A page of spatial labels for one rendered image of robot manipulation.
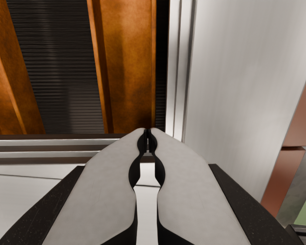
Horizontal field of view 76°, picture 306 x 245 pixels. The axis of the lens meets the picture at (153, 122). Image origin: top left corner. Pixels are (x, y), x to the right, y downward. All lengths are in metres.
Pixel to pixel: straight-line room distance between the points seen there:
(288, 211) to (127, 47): 0.52
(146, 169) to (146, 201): 0.04
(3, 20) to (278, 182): 0.40
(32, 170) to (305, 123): 0.26
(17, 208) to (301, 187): 0.53
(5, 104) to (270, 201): 0.42
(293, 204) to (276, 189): 0.32
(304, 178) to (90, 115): 0.51
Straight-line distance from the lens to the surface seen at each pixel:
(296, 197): 0.59
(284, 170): 0.27
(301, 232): 0.57
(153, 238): 0.27
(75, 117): 0.52
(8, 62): 0.34
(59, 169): 0.21
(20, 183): 0.24
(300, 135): 0.25
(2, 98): 0.41
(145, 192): 0.21
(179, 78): 0.16
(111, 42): 0.31
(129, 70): 0.32
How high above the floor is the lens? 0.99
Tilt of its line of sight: 62 degrees down
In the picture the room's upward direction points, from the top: 177 degrees clockwise
